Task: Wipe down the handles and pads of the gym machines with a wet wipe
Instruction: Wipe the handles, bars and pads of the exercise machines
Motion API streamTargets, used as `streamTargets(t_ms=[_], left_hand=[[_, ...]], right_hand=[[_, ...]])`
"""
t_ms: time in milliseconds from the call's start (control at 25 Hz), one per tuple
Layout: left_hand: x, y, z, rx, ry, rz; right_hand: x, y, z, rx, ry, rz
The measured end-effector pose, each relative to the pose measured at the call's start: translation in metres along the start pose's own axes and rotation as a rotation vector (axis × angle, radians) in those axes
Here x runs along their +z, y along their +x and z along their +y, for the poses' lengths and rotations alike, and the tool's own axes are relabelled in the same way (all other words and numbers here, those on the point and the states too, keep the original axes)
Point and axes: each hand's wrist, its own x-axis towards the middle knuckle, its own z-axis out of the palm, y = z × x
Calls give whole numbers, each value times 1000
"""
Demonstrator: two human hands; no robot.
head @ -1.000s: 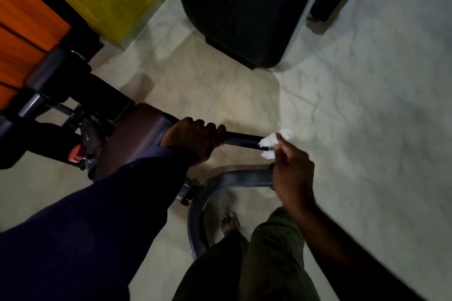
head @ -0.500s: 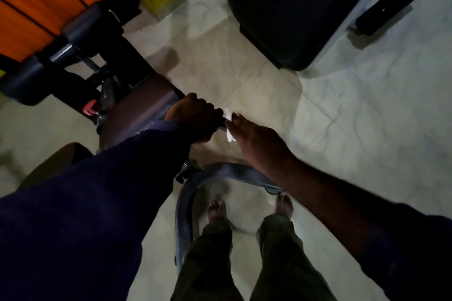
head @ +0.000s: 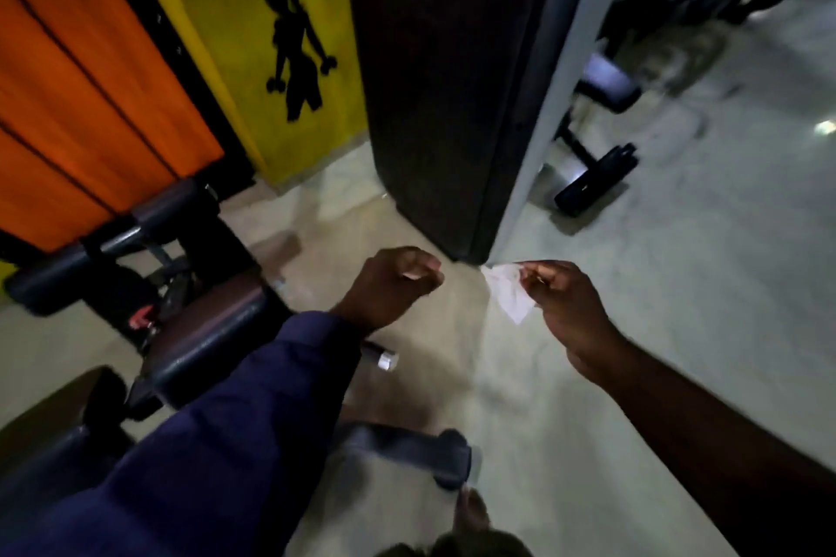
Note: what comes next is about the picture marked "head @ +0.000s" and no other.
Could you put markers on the person's left hand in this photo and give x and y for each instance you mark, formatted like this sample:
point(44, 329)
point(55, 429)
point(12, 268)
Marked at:
point(385, 289)

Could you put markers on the person's right hand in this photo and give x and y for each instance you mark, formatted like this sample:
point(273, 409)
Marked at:
point(568, 308)

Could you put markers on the white cleaning wipe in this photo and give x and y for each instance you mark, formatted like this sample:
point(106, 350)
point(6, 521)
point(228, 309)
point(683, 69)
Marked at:
point(509, 295)

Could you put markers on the black roman chair bench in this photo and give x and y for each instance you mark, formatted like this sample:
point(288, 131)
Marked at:
point(405, 445)

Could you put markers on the black hip pad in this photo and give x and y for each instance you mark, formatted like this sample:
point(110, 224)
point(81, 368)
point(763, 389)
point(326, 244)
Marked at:
point(202, 334)
point(52, 432)

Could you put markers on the person's right forearm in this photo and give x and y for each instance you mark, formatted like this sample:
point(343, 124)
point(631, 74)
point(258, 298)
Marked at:
point(705, 445)

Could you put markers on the person's blue shirt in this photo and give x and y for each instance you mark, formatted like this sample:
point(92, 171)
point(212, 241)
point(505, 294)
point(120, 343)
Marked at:
point(228, 445)

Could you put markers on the black foam roller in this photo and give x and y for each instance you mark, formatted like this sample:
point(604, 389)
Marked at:
point(52, 279)
point(173, 210)

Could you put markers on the red adjustment knob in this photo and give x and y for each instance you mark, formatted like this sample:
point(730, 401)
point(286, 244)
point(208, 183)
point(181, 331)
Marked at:
point(140, 317)

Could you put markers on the black framed window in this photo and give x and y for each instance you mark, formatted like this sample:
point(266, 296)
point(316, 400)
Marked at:
point(196, 93)

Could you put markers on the orange curtain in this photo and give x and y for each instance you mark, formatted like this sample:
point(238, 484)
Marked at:
point(85, 106)

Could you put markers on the black figure wall decal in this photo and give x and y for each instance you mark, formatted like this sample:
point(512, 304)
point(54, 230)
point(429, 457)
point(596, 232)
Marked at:
point(297, 67)

